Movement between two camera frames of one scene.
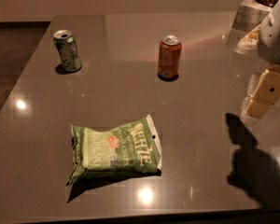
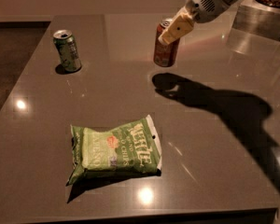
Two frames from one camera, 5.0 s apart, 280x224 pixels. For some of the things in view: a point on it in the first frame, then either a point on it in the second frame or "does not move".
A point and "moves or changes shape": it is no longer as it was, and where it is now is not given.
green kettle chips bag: [128, 147] does not move
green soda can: [69, 51] does not move
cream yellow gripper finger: [264, 89] → [203, 4]
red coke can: [169, 58] moves or changes shape
